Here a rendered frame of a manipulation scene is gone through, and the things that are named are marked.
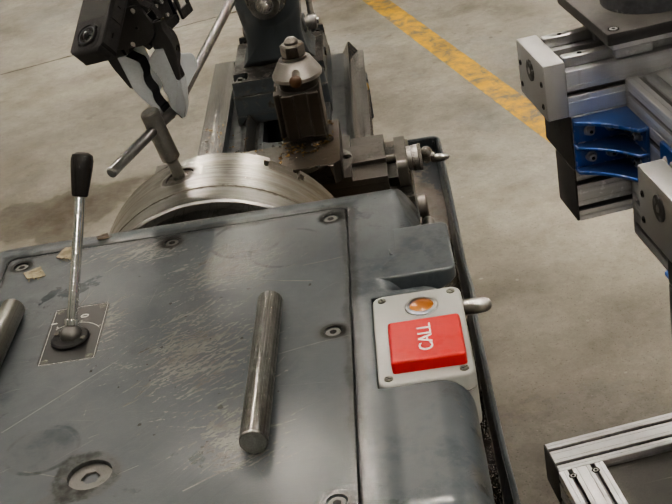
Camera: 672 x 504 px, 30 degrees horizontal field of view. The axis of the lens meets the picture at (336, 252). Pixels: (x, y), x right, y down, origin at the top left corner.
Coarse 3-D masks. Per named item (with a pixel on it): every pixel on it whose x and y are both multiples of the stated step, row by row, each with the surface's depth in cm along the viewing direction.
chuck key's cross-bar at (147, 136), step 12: (228, 0) 155; (228, 12) 154; (216, 24) 152; (216, 36) 151; (204, 48) 150; (204, 60) 149; (192, 84) 147; (168, 108) 143; (168, 120) 142; (144, 132) 139; (156, 132) 140; (132, 144) 137; (144, 144) 138; (120, 156) 135; (132, 156) 136; (108, 168) 134; (120, 168) 134
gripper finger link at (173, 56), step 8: (160, 24) 136; (160, 32) 137; (168, 32) 137; (160, 40) 137; (168, 40) 137; (176, 40) 138; (160, 48) 138; (168, 48) 138; (176, 48) 138; (168, 56) 138; (176, 56) 138; (176, 64) 138; (176, 72) 139
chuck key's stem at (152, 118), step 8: (144, 112) 140; (152, 112) 139; (144, 120) 140; (152, 120) 139; (160, 120) 140; (160, 128) 140; (160, 136) 140; (168, 136) 141; (160, 144) 141; (168, 144) 141; (160, 152) 141; (168, 152) 141; (176, 152) 142; (168, 160) 142; (176, 160) 142; (176, 168) 143; (176, 176) 143; (184, 176) 144
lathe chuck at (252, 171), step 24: (168, 168) 147; (192, 168) 145; (216, 168) 143; (240, 168) 144; (264, 168) 145; (144, 192) 146; (168, 192) 141; (288, 192) 142; (312, 192) 146; (120, 216) 147
